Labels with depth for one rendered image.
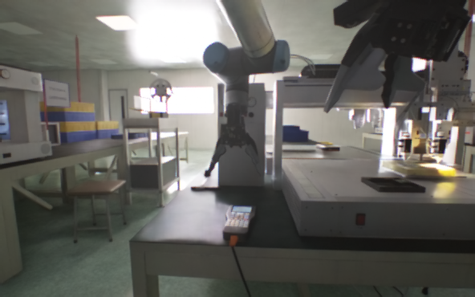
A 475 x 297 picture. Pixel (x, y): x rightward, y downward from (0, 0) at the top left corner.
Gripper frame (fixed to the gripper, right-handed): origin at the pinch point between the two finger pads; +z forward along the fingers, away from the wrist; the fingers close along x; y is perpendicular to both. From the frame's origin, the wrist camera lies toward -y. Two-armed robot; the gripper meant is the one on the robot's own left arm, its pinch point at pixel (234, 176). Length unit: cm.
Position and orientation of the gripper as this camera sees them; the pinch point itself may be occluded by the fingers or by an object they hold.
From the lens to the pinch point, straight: 70.9
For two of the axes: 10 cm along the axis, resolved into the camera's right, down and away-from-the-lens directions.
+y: -1.4, -1.4, -9.8
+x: 9.9, 0.2, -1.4
